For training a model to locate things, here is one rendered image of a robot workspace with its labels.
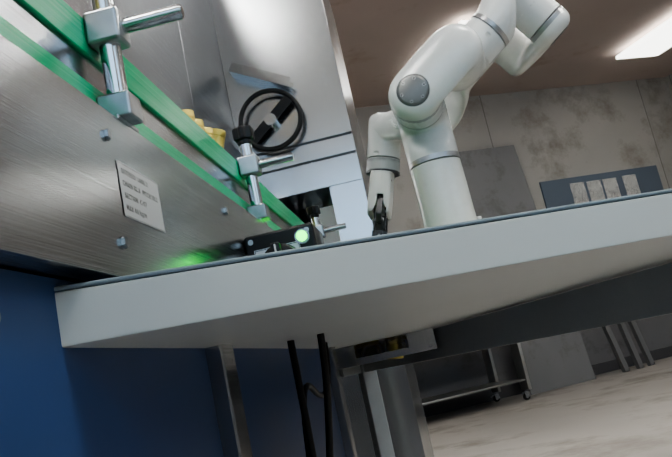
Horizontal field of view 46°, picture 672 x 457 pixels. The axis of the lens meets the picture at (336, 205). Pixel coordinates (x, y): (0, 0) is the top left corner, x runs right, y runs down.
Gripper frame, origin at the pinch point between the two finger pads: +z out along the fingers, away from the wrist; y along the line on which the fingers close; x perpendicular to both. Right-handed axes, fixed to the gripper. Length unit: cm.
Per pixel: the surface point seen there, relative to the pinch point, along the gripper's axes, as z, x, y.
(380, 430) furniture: 44, -1, -37
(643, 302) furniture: 15, 40, 65
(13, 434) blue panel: 28, -6, 135
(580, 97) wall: -309, 183, -841
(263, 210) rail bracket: 6, -9, 73
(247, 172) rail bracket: 1, -12, 73
